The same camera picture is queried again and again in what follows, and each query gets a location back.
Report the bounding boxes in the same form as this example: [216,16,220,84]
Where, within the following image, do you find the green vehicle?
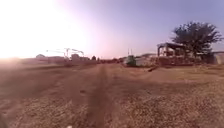
[124,54,137,67]

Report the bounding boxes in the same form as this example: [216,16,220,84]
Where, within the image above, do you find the brown dirt track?
[0,62,224,128]

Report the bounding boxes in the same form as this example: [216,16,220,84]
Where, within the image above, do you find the construction crane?
[45,47,85,60]

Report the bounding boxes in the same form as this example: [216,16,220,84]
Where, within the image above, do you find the low distant buildings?
[34,53,98,65]

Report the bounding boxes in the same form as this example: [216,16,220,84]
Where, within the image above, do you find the large dark tree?
[171,21,224,58]

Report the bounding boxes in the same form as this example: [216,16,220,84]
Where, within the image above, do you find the unfinished open-frame building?
[156,41,194,66]

